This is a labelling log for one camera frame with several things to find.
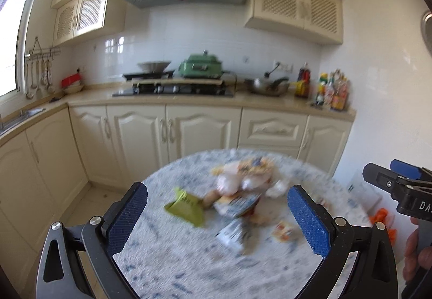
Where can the white rice bag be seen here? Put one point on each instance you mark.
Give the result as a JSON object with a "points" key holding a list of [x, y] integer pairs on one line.
{"points": [[363, 193]]}

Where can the silver foil wrapper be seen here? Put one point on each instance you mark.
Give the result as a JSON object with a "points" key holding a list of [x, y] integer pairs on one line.
{"points": [[235, 236]]}

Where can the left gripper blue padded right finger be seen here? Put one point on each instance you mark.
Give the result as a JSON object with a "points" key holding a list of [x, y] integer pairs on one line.
{"points": [[373, 274]]}

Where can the black gas stove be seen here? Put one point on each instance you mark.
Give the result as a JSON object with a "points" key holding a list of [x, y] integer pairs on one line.
{"points": [[177, 87]]}

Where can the orange cloth bag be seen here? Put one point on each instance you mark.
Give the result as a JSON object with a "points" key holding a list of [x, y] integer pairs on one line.
{"points": [[387, 218]]}

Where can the blue white milk carton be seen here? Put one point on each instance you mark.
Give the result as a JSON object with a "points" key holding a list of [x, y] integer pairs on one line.
{"points": [[237, 205]]}

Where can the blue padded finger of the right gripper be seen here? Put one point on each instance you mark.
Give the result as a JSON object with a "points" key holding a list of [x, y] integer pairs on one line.
{"points": [[406, 170]]}

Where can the steel wok with black handle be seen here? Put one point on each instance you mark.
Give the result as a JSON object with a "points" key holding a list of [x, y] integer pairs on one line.
{"points": [[267, 87]]}

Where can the white wall power socket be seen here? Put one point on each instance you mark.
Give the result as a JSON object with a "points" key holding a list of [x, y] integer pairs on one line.
{"points": [[283, 67]]}

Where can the window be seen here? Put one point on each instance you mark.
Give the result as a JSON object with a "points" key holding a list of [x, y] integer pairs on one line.
{"points": [[11, 14]]}

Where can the green electric cooker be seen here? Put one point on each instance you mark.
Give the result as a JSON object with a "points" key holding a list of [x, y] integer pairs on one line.
{"points": [[203, 65]]}

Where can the hanging utensil rack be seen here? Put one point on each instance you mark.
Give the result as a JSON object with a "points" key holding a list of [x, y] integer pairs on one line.
{"points": [[38, 63]]}

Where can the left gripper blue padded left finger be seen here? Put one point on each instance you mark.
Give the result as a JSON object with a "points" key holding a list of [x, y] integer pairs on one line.
{"points": [[61, 274]]}

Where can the brown round bread bun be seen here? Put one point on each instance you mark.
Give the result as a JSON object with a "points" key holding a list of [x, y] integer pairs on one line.
{"points": [[210, 198]]}

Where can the person's right hand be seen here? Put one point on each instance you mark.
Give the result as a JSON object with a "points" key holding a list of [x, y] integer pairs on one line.
{"points": [[413, 260]]}

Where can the lower cream cabinets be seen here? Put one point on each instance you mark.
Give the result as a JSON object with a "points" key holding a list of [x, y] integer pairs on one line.
{"points": [[47, 160]]}

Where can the group of condiment bottles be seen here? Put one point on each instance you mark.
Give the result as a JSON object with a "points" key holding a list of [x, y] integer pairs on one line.
{"points": [[332, 91]]}

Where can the steel sink with faucet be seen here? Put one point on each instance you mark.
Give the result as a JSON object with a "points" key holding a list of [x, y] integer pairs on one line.
{"points": [[21, 117]]}

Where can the clear plastic bag bundle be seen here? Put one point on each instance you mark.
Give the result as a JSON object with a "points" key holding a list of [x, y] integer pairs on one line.
{"points": [[230, 180]]}

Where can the green snack packet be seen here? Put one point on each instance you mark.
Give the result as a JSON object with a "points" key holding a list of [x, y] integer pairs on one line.
{"points": [[187, 207]]}

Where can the red and white bowls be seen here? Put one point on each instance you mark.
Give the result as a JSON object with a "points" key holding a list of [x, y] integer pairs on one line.
{"points": [[72, 84]]}

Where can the dark soy sauce bottle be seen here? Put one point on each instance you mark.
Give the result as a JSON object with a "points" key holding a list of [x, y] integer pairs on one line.
{"points": [[303, 82]]}

